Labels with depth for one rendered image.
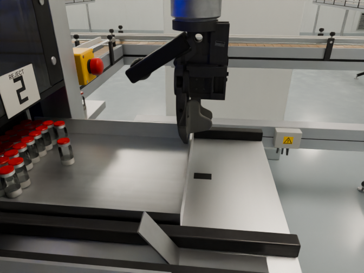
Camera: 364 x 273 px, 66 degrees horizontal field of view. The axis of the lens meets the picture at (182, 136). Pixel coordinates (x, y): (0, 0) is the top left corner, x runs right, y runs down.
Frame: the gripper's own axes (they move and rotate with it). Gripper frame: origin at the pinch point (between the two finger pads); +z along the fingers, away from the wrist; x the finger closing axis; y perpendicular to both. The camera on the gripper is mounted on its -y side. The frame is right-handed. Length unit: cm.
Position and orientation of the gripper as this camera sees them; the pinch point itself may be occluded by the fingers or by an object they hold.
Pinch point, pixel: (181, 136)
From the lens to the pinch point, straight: 52.1
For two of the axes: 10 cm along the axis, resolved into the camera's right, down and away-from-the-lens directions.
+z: 0.0, 8.9, 4.7
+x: 1.0, -4.6, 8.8
